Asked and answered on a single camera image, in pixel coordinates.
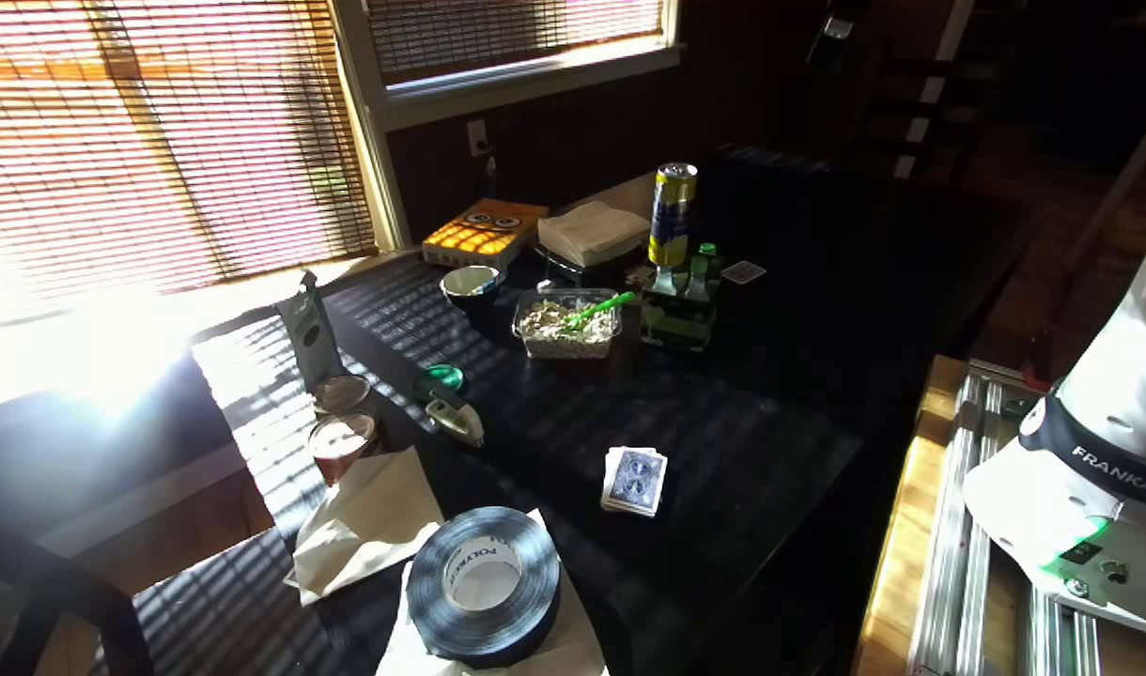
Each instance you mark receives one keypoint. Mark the black and white bowl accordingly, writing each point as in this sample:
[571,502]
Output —
[472,284]

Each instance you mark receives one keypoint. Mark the tall yellow and blue can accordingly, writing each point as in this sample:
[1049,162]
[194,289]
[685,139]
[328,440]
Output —
[672,210]

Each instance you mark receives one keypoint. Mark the white folded napkin stack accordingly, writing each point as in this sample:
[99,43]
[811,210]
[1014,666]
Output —
[590,234]

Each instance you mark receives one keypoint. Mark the pack of green capped bottles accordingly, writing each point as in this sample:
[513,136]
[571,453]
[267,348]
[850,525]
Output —
[677,311]

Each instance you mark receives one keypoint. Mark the green round lid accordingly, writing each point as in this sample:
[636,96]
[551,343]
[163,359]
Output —
[444,375]

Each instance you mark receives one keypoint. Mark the blue playing card deck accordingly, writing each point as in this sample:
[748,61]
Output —
[632,483]

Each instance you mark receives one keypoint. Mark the cream folded paper napkin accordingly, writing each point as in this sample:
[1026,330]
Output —
[357,525]

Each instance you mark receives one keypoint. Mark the white paper napkin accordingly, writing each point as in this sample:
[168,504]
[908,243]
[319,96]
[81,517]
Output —
[571,648]

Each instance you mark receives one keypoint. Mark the small window blind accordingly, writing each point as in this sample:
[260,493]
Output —
[507,31]

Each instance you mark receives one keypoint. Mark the dark ladder shelf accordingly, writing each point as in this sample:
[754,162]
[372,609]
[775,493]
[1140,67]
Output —
[920,96]

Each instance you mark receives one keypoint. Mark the large window blind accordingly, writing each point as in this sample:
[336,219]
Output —
[159,150]

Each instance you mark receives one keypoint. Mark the brown wooden bench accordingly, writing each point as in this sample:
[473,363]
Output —
[121,502]

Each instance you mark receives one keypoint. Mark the black chair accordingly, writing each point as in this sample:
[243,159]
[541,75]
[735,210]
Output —
[45,587]

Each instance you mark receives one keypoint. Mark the white wall outlet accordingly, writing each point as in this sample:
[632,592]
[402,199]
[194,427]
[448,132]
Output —
[477,136]

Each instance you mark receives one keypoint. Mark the aluminium frame rails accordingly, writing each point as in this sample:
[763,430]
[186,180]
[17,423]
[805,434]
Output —
[959,587]

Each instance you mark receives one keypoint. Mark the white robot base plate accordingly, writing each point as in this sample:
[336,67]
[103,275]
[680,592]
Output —
[1036,525]

